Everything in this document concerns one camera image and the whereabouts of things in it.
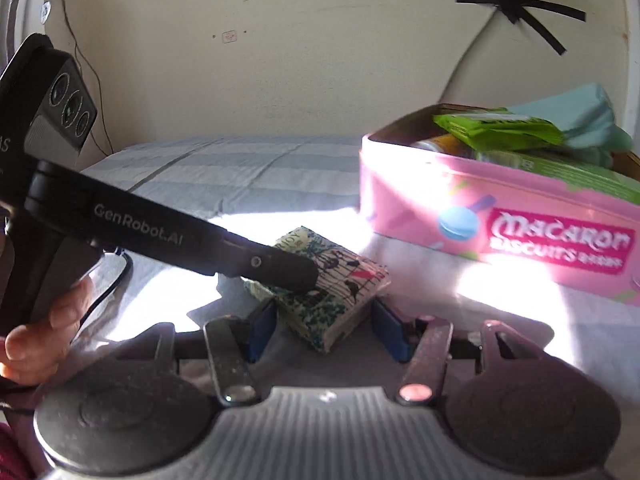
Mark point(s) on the person's left forearm maroon sleeve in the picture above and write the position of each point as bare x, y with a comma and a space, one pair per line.
12, 455

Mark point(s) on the bird print tissue pack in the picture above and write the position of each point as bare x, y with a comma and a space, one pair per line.
335, 290

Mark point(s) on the green carton pack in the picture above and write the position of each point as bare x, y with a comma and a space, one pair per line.
565, 172

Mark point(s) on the green snack packet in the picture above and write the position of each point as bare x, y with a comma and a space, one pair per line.
500, 130

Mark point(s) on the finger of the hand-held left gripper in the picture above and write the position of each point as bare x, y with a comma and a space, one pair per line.
270, 266

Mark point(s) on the striped grey bed sheet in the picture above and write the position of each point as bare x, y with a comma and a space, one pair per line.
225, 170

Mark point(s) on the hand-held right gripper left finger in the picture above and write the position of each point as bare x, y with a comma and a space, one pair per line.
262, 332

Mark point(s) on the white heart sticker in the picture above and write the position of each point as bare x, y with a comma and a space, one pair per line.
45, 12

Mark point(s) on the white yellow plastic bottle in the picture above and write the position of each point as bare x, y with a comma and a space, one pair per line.
440, 144

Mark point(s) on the black tape cross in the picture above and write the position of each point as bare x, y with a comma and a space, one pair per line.
515, 2

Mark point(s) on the teal plush toy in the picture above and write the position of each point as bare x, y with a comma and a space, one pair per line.
575, 115

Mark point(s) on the white grey-striped curtain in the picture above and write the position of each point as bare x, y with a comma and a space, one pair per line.
20, 5

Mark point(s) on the person's left hand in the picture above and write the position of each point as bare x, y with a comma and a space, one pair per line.
40, 350

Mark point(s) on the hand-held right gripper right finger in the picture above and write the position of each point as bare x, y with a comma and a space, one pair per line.
387, 332

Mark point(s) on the pink biscuit tin box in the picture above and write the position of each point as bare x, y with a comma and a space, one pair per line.
410, 195

